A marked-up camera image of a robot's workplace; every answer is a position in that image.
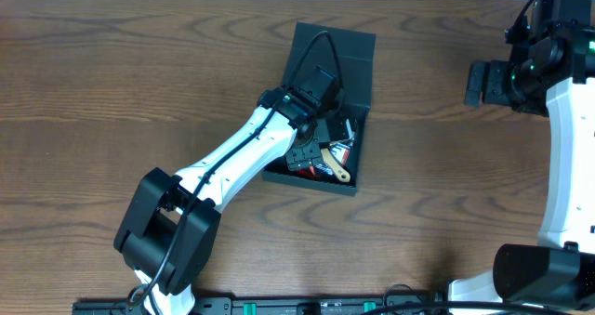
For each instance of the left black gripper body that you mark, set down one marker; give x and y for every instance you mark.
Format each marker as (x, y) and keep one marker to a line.
(304, 154)

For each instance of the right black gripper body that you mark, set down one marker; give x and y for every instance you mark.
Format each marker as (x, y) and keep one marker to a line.
(501, 84)

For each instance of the red black pliers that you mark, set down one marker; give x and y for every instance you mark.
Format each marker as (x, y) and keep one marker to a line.
(307, 173)

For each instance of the orange scraper wooden handle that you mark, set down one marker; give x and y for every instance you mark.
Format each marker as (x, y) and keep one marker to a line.
(339, 172)

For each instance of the blue screwdriver bit case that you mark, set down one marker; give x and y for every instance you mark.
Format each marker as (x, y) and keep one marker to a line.
(341, 153)

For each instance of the dark green box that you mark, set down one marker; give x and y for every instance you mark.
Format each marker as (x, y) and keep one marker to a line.
(318, 50)

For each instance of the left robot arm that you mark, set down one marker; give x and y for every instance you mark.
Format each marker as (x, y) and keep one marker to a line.
(169, 228)

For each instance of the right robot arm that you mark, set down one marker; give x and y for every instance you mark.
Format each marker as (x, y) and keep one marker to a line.
(550, 73)

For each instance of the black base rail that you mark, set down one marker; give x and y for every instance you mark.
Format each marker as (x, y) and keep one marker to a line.
(270, 306)

